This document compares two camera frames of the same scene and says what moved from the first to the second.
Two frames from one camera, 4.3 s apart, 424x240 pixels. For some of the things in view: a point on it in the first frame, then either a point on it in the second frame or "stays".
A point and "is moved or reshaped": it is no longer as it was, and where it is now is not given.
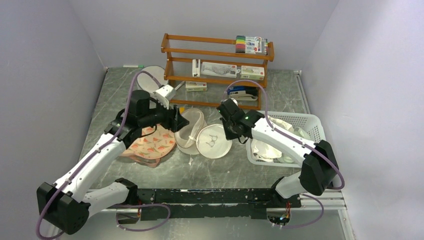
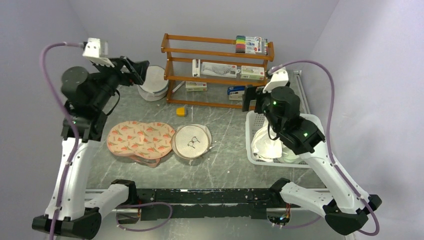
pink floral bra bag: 155,142 stays
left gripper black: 174,121 to 138,70
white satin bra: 263,152 stays
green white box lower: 194,86 stays
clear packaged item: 219,70 stays
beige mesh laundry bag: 213,141 is moved or reshaped
